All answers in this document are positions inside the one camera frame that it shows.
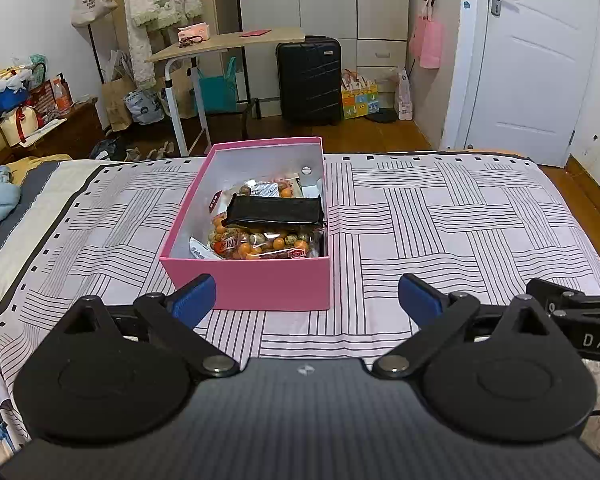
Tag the white door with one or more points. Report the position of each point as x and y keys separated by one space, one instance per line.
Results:
x=530 y=70

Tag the grey cream quilt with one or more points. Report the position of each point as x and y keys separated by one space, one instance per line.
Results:
x=40 y=195

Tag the teal shopping bag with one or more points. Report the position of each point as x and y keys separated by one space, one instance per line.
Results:
x=217 y=92

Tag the rolling desk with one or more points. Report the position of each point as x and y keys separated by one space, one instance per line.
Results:
x=225 y=40

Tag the small white sachet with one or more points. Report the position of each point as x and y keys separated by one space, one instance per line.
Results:
x=267 y=190

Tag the white snack bar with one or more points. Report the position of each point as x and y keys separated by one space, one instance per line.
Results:
x=202 y=250

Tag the black cracker packet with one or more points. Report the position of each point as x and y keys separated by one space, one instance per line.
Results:
x=275 y=212

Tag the colourful cardboard box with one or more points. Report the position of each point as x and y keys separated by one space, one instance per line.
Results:
x=360 y=100

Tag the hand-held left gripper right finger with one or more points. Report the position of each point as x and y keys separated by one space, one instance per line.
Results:
x=420 y=296

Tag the yellow blanket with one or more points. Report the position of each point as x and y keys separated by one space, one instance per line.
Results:
x=30 y=165

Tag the black suitcase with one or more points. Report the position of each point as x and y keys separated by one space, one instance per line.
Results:
x=310 y=85

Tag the blue bouquet bag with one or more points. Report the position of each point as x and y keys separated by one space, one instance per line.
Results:
x=10 y=97

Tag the striped bed sheet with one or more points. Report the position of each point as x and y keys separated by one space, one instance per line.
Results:
x=430 y=235

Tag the pink tissue pack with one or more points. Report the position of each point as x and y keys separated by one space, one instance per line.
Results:
x=195 y=32

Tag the cream fluffy coat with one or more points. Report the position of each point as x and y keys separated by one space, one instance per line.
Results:
x=160 y=0

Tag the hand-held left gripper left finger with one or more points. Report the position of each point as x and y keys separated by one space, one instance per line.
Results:
x=197 y=296

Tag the pink cardboard box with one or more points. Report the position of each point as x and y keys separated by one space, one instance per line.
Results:
x=260 y=285

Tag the dark slippers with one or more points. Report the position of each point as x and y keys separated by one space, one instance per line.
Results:
x=380 y=116

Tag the white paper bag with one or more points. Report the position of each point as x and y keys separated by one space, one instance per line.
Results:
x=117 y=65

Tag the black bag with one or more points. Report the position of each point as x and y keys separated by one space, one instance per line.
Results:
x=107 y=149

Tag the brown paper bag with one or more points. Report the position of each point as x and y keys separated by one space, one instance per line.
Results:
x=185 y=90
x=117 y=105

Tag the white gift bag red ribbon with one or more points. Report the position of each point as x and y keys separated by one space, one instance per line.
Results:
x=22 y=127

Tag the beige sandal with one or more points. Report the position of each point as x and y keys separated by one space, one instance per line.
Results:
x=160 y=150
x=133 y=154

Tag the pink hanging bag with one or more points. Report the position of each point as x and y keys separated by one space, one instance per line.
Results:
x=427 y=42

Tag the red card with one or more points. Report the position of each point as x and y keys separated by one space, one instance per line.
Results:
x=255 y=33

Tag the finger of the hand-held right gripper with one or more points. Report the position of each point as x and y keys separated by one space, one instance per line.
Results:
x=570 y=295

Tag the red box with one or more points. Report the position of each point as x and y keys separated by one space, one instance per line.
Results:
x=42 y=97

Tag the white plastic packet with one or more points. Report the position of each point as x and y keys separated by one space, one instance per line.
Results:
x=405 y=100

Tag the clear peanut mix bag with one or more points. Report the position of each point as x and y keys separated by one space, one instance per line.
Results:
x=287 y=191
x=260 y=245

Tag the wooden cabinet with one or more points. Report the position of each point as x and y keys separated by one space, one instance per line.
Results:
x=65 y=135

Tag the white blue shopping bag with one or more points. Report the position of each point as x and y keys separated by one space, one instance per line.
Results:
x=145 y=107

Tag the orange label bottle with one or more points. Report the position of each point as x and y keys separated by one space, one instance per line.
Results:
x=61 y=97

